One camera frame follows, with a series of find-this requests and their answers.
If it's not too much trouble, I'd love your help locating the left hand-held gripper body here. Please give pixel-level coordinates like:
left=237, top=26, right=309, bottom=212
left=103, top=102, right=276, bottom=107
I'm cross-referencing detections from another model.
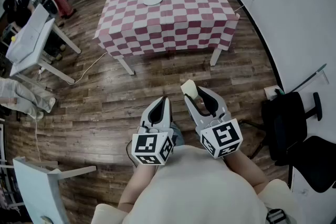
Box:
left=130, top=120, right=176, bottom=166

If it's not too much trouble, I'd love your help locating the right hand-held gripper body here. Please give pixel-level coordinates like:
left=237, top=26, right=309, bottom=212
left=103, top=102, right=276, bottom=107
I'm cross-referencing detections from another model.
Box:
left=195, top=111, right=244, bottom=159

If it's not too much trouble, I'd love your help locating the small cream object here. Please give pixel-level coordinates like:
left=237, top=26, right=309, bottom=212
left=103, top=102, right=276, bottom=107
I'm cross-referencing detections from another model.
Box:
left=180, top=79, right=199, bottom=101

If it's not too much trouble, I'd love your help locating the person's right forearm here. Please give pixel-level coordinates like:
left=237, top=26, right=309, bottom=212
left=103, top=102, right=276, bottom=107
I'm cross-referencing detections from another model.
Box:
left=223, top=151, right=270, bottom=195

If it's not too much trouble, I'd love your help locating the person's left forearm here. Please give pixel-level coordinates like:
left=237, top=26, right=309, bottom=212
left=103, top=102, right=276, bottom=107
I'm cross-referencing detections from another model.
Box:
left=117, top=164, right=158, bottom=215

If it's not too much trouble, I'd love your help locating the person's cream shirt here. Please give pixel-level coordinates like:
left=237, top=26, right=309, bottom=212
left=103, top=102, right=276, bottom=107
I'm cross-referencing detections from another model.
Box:
left=90, top=145, right=302, bottom=224

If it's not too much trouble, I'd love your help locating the beige floor socket board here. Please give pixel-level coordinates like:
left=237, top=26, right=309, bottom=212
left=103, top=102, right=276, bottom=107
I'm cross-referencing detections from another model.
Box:
left=264, top=85, right=286, bottom=101

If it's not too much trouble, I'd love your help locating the red white checkered tablecloth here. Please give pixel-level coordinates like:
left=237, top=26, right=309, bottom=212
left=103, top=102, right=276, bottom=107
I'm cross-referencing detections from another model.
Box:
left=93, top=0, right=241, bottom=60

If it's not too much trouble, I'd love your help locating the small white table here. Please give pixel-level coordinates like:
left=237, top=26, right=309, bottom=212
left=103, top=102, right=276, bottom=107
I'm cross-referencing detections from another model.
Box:
left=12, top=156, right=98, bottom=224

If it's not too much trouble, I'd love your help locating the white desk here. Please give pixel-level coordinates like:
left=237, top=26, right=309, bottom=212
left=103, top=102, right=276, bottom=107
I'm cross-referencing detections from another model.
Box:
left=9, top=17, right=82, bottom=84

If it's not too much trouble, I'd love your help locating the white box with small logo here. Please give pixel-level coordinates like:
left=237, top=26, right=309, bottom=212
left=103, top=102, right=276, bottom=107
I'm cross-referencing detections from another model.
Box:
left=5, top=25, right=44, bottom=65

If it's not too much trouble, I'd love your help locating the black white office chair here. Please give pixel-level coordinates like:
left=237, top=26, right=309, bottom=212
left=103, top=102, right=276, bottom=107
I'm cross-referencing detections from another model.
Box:
left=41, top=0, right=59, bottom=16

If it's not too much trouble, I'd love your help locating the plain white box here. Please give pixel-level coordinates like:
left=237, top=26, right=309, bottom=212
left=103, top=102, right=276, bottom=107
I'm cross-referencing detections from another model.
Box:
left=26, top=4, right=50, bottom=35

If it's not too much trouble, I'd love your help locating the white floor cable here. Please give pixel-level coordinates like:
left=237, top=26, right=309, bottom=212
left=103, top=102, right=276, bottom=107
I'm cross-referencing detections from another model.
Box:
left=65, top=51, right=109, bottom=85

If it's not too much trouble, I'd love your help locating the black strap buckle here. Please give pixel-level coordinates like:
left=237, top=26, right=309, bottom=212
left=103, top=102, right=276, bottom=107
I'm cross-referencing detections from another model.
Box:
left=265, top=208, right=287, bottom=224

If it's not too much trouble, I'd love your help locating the grey long-handled tool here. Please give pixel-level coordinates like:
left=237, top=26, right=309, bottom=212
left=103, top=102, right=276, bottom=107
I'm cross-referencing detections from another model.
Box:
left=296, top=63, right=330, bottom=92

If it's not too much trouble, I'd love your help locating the thin white cable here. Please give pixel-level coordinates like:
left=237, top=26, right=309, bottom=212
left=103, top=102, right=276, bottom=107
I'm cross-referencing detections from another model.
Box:
left=34, top=116, right=43, bottom=163

